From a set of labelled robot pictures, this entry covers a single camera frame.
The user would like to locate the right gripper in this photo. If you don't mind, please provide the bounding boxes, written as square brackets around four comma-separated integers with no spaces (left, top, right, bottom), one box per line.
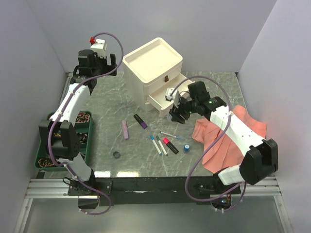
[169,96,199,125]

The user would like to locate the blue whiteboard pen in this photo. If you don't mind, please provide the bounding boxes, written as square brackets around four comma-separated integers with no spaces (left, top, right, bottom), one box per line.
[159,131,183,140]

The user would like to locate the black pink highlighter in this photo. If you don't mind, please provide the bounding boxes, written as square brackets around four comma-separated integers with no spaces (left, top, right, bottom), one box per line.
[162,137,179,154]

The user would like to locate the blue tape roll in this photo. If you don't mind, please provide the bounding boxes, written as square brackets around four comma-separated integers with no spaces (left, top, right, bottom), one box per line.
[183,144,190,153]

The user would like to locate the black round cap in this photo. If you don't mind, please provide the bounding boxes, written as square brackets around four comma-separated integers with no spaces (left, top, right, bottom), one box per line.
[113,151,121,159]

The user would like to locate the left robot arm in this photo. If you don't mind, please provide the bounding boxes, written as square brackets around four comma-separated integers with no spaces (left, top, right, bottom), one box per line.
[39,49,117,195]

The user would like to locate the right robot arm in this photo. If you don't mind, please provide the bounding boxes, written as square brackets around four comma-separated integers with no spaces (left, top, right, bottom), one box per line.
[165,81,278,193]

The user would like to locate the green cap white marker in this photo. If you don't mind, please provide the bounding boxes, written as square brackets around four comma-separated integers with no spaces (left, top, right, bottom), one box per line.
[156,136,168,156]

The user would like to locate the blue cap white marker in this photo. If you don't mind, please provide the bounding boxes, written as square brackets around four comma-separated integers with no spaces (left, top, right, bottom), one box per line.
[150,135,162,156]

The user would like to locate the black purple highlighter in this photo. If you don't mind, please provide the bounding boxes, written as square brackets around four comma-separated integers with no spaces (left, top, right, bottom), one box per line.
[133,114,148,129]

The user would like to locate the white drawer cabinet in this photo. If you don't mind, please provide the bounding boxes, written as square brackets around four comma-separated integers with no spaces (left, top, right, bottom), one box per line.
[122,37,183,117]

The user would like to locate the pink lilac highlighter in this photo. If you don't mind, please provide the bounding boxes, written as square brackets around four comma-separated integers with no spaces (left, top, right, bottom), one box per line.
[121,120,129,140]

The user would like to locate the pink cloth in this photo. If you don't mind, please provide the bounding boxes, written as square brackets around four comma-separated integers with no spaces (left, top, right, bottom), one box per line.
[192,105,267,173]

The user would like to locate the green compartment tray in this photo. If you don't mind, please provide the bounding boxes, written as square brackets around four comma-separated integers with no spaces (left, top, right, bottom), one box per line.
[35,111,94,172]

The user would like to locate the black base bar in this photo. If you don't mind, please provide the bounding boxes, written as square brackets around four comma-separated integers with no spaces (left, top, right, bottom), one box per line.
[68,176,234,209]

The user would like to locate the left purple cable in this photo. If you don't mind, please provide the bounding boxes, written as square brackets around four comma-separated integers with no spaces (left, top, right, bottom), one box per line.
[47,32,123,216]

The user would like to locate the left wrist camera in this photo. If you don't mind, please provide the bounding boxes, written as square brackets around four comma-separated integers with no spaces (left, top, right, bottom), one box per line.
[90,37,107,58]

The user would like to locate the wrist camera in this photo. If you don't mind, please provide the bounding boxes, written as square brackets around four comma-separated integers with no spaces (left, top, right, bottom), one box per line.
[90,37,107,58]
[165,88,180,107]

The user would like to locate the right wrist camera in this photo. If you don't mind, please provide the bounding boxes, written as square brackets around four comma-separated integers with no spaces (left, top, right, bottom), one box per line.
[165,88,180,107]

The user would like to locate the aluminium rail frame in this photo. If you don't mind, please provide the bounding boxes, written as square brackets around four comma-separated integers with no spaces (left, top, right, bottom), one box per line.
[13,72,292,233]

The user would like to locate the brown patterned hair ties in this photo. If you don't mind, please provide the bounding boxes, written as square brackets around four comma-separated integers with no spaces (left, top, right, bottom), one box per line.
[38,156,58,168]

